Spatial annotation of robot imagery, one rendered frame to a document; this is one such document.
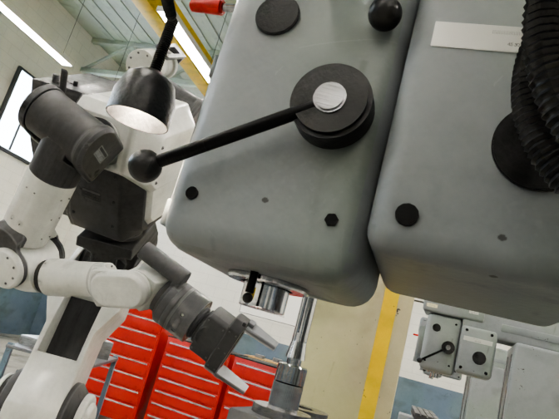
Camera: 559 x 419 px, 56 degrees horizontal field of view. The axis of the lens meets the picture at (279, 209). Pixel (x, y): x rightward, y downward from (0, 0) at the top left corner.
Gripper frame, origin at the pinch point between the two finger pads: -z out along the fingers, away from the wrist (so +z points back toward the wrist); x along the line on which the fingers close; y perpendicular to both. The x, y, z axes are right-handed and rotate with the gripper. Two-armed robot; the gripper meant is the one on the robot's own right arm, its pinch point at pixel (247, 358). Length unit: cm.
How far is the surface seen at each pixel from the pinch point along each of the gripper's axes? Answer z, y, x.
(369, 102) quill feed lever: 2, -37, 50
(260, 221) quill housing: 4, -39, 37
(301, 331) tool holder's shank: -4.8, -6.5, 13.9
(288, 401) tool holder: -9.0, -12.0, 6.0
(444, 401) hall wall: -277, 751, -321
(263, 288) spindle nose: 1.3, -34.4, 29.3
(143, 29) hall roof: 551, 857, -103
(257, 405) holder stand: -5.6, -13.6, 3.4
